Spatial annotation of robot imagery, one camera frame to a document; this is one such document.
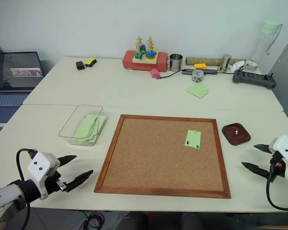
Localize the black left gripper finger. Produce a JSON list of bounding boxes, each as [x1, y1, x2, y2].
[[62, 170, 94, 193], [56, 155, 78, 169]]

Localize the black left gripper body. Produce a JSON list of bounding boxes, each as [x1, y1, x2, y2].
[[44, 167, 68, 196]]

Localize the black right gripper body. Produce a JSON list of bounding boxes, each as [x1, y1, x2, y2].
[[268, 149, 286, 180]]

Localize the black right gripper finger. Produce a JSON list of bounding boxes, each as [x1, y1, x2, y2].
[[240, 161, 271, 180], [253, 143, 272, 154]]

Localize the green sticky note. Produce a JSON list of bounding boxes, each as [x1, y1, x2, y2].
[[183, 129, 202, 150]]

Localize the wood framed cork board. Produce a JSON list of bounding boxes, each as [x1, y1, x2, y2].
[[94, 114, 232, 200]]

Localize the clear glass cup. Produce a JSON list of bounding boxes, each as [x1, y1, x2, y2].
[[192, 69, 204, 83]]

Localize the yellow and black object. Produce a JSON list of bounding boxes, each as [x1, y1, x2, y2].
[[84, 57, 98, 67]]

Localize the brown wooden dish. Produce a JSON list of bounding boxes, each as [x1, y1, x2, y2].
[[221, 122, 252, 146]]

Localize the clear plastic tray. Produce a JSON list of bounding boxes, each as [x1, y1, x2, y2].
[[58, 104, 108, 147]]

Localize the green notes in stack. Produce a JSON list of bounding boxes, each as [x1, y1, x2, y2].
[[73, 115, 108, 145]]

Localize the grey partition panel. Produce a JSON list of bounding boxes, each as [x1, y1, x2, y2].
[[268, 30, 288, 135]]

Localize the white plastic object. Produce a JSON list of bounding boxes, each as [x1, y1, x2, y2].
[[228, 60, 246, 72]]

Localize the loose green paper notes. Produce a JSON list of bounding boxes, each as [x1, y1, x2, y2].
[[184, 82, 210, 99]]

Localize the stainless steel cylinder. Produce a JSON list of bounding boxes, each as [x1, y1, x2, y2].
[[217, 54, 232, 73]]

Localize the grey usb hub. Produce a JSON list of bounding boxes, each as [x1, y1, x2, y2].
[[181, 69, 218, 76]]

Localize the clear bottle green lid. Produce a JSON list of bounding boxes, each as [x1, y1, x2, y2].
[[250, 19, 284, 70]]

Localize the open laptop computer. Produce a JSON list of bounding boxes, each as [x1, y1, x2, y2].
[[0, 51, 48, 126]]

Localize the stainless steel mug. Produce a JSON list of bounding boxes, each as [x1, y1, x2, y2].
[[168, 53, 184, 72]]

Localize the wooden colourful stacking toy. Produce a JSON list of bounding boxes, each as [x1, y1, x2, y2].
[[132, 35, 158, 64]]

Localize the red rectangular box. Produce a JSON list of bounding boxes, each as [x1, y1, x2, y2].
[[121, 50, 168, 73]]

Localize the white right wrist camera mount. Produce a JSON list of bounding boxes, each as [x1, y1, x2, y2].
[[269, 135, 288, 181]]

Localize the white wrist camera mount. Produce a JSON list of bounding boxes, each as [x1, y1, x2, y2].
[[269, 135, 288, 181], [26, 151, 61, 201]]

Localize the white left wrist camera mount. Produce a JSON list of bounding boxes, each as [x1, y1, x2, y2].
[[26, 151, 61, 201]]

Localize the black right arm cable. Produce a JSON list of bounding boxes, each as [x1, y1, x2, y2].
[[265, 153, 288, 212]]

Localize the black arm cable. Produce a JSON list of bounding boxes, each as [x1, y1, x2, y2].
[[16, 148, 37, 230], [265, 153, 288, 212]]

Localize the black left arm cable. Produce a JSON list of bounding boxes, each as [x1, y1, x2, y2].
[[16, 148, 37, 230]]

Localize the black floor cable coil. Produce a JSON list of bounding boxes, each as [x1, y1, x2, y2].
[[81, 210, 107, 230]]

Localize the black hub cable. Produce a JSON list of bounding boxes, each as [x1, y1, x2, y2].
[[156, 69, 183, 80]]

